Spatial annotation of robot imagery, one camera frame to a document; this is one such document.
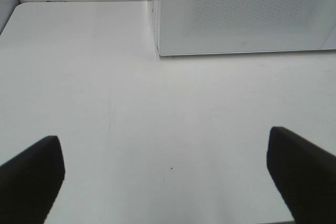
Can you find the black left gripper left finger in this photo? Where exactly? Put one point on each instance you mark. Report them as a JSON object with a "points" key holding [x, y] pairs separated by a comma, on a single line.
{"points": [[31, 181]]}

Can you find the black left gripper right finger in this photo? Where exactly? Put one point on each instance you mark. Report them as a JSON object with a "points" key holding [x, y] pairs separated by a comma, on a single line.
{"points": [[304, 175]]}

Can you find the white microwave door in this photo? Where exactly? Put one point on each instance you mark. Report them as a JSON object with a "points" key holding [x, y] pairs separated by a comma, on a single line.
{"points": [[206, 27]]}

